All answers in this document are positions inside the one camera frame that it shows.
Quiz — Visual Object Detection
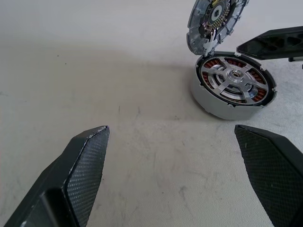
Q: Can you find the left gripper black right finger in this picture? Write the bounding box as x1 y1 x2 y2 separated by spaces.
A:
234 124 303 227

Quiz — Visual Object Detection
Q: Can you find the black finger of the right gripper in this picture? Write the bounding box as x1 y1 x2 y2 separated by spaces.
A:
236 26 303 61

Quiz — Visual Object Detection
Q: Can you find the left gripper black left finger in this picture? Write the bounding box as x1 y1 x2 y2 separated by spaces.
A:
3 125 111 227

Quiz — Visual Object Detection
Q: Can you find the silver motor cover circuit board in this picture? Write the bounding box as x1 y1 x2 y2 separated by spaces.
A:
186 0 250 55

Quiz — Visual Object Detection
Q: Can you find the stator with copper windings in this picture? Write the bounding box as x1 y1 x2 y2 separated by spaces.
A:
190 51 277 120

